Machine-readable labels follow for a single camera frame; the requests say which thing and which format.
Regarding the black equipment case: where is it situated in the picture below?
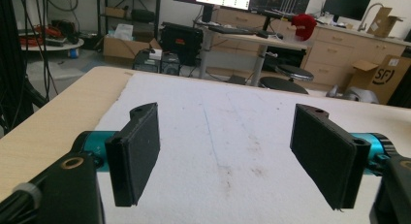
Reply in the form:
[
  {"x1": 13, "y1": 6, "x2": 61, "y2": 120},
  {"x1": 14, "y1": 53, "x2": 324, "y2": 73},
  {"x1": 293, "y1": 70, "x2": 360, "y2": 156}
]
[{"x1": 159, "y1": 21, "x2": 205, "y2": 67}]

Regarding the low cardboard box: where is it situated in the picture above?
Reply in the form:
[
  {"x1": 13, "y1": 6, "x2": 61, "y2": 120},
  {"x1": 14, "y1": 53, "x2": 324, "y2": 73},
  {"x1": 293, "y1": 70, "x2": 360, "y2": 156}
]
[{"x1": 103, "y1": 34, "x2": 163, "y2": 61}]

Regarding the white plastic device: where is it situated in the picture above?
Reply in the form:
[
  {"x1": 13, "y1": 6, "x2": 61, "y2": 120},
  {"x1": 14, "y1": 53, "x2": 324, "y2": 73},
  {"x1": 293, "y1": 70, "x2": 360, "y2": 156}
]
[{"x1": 325, "y1": 84, "x2": 380, "y2": 105}]

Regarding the black metal shelf rack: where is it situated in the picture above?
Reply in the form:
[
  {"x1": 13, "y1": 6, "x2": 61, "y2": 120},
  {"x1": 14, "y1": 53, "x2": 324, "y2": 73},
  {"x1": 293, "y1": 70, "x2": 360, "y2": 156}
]
[{"x1": 96, "y1": 0, "x2": 162, "y2": 43}]

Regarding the round white table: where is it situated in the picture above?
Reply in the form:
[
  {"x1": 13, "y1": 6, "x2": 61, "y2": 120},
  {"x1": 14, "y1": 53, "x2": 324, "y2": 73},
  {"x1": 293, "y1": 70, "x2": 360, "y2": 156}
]
[{"x1": 19, "y1": 29, "x2": 85, "y2": 52}]

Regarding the black computer monitor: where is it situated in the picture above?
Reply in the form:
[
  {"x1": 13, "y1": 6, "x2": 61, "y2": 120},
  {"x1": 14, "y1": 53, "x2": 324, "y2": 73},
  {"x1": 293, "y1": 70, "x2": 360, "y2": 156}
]
[{"x1": 323, "y1": 0, "x2": 375, "y2": 22}]

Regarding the wooden drawer cabinet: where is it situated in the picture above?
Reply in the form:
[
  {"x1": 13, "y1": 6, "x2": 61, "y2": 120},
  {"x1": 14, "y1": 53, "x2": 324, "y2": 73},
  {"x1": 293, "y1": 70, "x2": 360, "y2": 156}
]
[{"x1": 212, "y1": 7, "x2": 411, "y2": 92}]

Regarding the printed cardboard box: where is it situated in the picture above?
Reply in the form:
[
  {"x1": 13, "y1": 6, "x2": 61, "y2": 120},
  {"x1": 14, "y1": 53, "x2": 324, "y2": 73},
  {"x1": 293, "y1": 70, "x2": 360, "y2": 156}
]
[{"x1": 346, "y1": 54, "x2": 411, "y2": 106}]

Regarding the red cap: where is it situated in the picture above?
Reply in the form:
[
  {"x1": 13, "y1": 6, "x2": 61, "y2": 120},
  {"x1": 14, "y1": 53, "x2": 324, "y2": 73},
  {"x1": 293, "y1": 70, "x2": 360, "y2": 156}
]
[{"x1": 290, "y1": 13, "x2": 318, "y2": 42}]

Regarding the black round stool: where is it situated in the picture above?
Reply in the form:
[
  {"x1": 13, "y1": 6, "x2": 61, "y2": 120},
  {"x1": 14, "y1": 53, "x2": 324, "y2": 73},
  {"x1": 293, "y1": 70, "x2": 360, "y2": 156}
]
[
  {"x1": 274, "y1": 64, "x2": 315, "y2": 82},
  {"x1": 258, "y1": 76, "x2": 309, "y2": 95}
]

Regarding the bundle of black cables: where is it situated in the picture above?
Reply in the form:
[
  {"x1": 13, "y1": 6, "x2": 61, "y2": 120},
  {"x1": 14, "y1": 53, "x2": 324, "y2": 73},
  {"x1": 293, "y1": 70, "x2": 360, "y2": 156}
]
[{"x1": 0, "y1": 0, "x2": 49, "y2": 135}]

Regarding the open cardboard box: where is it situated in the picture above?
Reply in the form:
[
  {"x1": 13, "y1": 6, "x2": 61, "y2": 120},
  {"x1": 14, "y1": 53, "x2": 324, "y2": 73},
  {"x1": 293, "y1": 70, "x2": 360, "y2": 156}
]
[{"x1": 366, "y1": 6, "x2": 404, "y2": 39}]

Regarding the black keyboard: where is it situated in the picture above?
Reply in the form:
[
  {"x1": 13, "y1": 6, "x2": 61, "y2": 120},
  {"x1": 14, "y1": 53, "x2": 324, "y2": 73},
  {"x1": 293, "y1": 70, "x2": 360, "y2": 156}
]
[{"x1": 207, "y1": 24, "x2": 256, "y2": 36}]

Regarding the metal faucet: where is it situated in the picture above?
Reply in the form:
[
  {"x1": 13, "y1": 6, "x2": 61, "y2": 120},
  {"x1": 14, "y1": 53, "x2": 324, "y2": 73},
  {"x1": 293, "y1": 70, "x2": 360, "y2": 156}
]
[{"x1": 357, "y1": 2, "x2": 385, "y2": 33}]

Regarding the dark computer monitor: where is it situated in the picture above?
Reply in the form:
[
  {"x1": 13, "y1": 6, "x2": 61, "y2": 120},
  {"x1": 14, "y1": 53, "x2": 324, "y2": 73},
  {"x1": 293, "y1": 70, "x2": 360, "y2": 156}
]
[{"x1": 248, "y1": 0, "x2": 314, "y2": 16}]

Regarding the white foam mat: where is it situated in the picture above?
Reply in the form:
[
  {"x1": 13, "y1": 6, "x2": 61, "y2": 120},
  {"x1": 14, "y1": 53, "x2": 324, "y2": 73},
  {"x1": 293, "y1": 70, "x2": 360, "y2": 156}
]
[{"x1": 93, "y1": 72, "x2": 411, "y2": 224}]

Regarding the standing desk with white legs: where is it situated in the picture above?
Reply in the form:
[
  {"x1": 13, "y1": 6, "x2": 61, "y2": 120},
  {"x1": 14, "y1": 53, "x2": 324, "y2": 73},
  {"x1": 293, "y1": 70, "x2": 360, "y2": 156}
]
[{"x1": 193, "y1": 19, "x2": 308, "y2": 87}]

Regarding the black electronics box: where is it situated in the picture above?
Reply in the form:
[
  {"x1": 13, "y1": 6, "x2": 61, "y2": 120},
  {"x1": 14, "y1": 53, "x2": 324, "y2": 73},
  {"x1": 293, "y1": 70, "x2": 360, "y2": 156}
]
[{"x1": 133, "y1": 48, "x2": 181, "y2": 77}]

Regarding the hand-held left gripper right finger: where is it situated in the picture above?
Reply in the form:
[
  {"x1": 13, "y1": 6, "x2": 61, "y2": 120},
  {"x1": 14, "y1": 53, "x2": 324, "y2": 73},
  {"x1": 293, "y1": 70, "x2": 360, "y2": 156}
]
[{"x1": 289, "y1": 103, "x2": 372, "y2": 210}]

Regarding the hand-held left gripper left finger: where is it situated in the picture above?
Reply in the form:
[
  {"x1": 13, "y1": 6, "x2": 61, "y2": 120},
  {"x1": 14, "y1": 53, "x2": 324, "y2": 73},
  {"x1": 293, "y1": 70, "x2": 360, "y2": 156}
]
[{"x1": 104, "y1": 102, "x2": 161, "y2": 208}]

